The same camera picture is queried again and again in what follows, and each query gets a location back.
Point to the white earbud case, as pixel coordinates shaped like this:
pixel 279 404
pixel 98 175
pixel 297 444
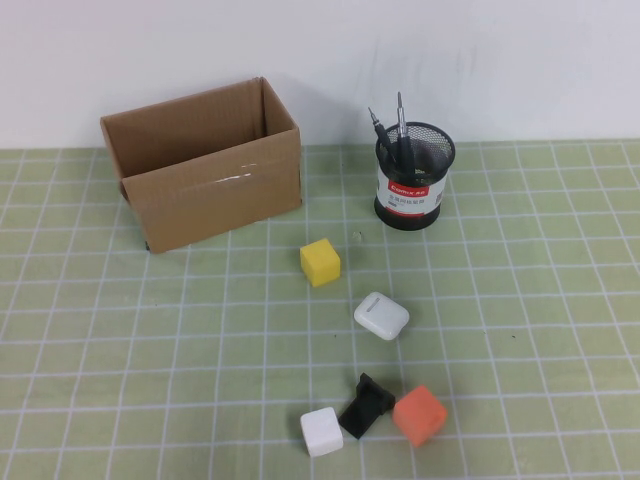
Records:
pixel 381 317

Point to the small clear plastic scrap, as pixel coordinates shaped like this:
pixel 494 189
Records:
pixel 357 235

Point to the orange cube block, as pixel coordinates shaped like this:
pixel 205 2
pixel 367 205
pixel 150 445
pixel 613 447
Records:
pixel 419 415

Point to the brown cardboard box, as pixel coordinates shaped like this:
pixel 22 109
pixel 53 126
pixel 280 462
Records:
pixel 225 200

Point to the green white checked tablecloth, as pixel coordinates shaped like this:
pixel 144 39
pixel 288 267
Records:
pixel 200 325

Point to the white cube block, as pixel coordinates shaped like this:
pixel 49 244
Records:
pixel 322 433

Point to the yellow cube block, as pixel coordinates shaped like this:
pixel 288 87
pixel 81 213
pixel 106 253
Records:
pixel 320 263

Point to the black mesh pen holder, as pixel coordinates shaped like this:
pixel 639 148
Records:
pixel 410 200

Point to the black plastic bracket part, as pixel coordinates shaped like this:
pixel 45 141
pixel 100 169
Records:
pixel 361 408

